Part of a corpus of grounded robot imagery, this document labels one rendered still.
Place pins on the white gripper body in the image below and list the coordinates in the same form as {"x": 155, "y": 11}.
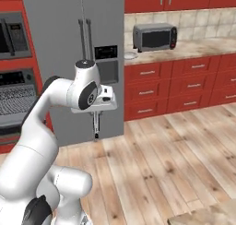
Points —
{"x": 106, "y": 105}

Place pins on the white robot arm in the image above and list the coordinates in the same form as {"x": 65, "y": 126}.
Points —
{"x": 33, "y": 161}

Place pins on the white plate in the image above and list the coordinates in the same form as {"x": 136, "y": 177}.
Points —
{"x": 130, "y": 55}

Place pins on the grey built-in oven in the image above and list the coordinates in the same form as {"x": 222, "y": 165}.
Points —
{"x": 17, "y": 96}

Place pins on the grey toaster oven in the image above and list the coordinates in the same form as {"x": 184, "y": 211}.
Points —
{"x": 155, "y": 37}

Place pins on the red tall oven cabinet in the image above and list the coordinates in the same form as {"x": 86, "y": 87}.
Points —
{"x": 30, "y": 64}

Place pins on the red drawer run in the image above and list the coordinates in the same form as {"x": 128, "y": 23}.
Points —
{"x": 184, "y": 84}

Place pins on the grey fridge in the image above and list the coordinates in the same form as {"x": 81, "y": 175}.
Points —
{"x": 58, "y": 29}

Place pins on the grey built-in microwave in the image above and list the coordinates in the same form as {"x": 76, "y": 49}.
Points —
{"x": 12, "y": 35}

